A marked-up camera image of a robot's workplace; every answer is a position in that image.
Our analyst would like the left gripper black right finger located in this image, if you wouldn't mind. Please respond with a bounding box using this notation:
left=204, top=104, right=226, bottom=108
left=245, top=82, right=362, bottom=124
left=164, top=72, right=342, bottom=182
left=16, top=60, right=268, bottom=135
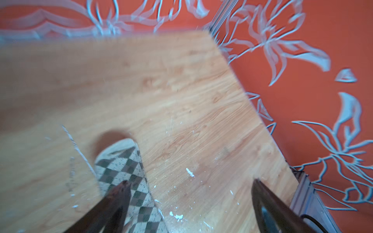
left=251, top=179, right=315, bottom=233

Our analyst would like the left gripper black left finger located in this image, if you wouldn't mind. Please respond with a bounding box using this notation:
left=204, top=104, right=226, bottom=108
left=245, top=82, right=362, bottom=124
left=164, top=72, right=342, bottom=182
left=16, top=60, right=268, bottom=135
left=65, top=181, right=131, bottom=233

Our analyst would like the brown argyle sock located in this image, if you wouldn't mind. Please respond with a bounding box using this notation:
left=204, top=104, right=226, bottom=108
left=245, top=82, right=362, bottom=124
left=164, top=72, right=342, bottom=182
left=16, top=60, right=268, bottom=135
left=94, top=138, right=168, bottom=233

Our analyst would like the aluminium frame rail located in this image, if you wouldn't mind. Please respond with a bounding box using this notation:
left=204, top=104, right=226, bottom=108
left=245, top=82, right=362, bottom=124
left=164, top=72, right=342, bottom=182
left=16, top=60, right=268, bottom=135
left=208, top=0, right=238, bottom=36

